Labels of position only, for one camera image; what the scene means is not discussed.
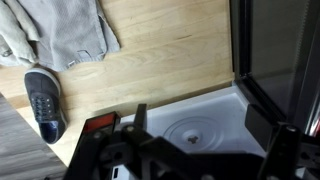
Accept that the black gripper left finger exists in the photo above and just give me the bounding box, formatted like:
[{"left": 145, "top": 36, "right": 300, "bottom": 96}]
[{"left": 134, "top": 104, "right": 147, "bottom": 129}]

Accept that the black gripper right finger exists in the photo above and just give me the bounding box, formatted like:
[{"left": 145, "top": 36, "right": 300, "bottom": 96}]
[{"left": 245, "top": 104, "right": 286, "bottom": 151}]

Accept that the red microwave door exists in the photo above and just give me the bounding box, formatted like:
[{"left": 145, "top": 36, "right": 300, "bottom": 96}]
[{"left": 229, "top": 0, "right": 320, "bottom": 136}]

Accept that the red and white microwave body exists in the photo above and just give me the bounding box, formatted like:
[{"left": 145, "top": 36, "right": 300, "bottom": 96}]
[{"left": 81, "top": 84, "right": 320, "bottom": 180}]

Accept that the dark blue sneaker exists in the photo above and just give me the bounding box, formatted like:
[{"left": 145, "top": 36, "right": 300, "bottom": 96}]
[{"left": 24, "top": 68, "right": 67, "bottom": 144}]

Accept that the grey fabric garment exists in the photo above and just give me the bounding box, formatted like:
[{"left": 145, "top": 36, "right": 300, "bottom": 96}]
[{"left": 0, "top": 0, "right": 120, "bottom": 71}]

